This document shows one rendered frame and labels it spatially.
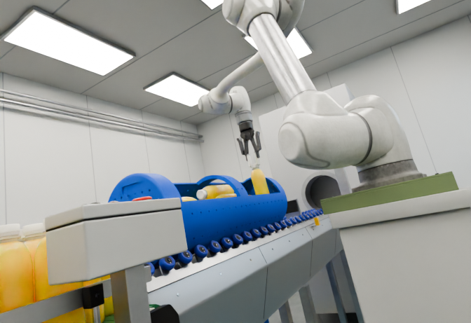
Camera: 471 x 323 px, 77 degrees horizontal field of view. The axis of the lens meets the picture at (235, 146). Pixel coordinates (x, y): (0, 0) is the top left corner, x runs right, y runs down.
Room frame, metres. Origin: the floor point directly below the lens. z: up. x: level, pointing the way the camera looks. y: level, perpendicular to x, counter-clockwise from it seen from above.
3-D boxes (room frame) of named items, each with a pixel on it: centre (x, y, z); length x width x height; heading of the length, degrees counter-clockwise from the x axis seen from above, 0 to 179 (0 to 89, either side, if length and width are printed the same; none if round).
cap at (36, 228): (0.58, 0.41, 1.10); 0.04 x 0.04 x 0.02
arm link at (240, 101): (1.53, -0.06, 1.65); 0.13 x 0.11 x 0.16; 116
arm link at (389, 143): (0.89, -0.41, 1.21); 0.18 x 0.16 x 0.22; 116
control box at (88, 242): (0.52, 0.22, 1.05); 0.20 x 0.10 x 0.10; 151
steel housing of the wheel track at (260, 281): (1.76, -0.14, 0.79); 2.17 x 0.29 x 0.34; 151
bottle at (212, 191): (1.28, 0.12, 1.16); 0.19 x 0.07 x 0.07; 151
